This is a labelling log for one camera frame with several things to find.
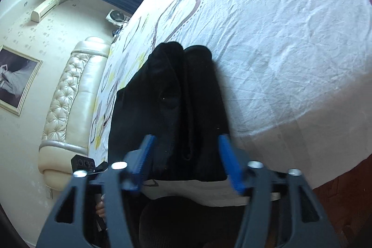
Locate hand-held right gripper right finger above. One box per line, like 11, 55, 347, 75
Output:
218, 134, 340, 248

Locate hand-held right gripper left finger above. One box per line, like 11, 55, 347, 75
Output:
36, 135, 156, 248

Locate black pants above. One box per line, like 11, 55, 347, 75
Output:
107, 41, 230, 182

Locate person's left hand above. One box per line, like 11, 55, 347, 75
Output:
95, 194, 109, 218

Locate cream tufted leather headboard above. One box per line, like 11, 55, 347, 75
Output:
39, 36, 112, 196

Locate bed with patterned sheet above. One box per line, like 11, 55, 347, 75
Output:
87, 0, 372, 208

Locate white box fan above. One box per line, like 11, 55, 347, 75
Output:
106, 9, 131, 26

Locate framed wall picture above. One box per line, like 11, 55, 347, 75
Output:
0, 45, 43, 116

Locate white wall air conditioner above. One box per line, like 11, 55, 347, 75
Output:
31, 0, 60, 23

